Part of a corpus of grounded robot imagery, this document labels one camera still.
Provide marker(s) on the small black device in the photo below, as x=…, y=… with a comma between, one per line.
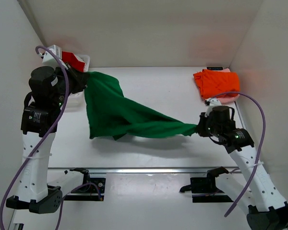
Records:
x=215, y=68

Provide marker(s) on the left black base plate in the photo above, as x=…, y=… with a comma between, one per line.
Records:
x=87, y=188

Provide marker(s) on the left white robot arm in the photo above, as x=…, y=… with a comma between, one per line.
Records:
x=51, y=85

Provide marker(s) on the orange folded t shirt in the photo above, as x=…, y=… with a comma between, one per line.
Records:
x=199, y=83

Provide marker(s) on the aluminium rail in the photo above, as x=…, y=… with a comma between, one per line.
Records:
x=150, y=170

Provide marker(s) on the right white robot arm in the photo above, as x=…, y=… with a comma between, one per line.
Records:
x=265, y=208

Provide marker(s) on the red t shirt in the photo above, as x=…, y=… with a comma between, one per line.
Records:
x=73, y=60

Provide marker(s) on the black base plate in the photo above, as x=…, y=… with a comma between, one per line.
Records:
x=87, y=188
x=204, y=191

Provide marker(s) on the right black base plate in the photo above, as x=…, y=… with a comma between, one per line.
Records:
x=204, y=191

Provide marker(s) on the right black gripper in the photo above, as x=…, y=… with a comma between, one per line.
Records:
x=202, y=125

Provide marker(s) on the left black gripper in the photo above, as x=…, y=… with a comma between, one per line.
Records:
x=78, y=79

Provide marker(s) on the pink folded t shirt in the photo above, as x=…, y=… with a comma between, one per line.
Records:
x=226, y=98

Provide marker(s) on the green t shirt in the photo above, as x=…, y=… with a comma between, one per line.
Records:
x=111, y=114

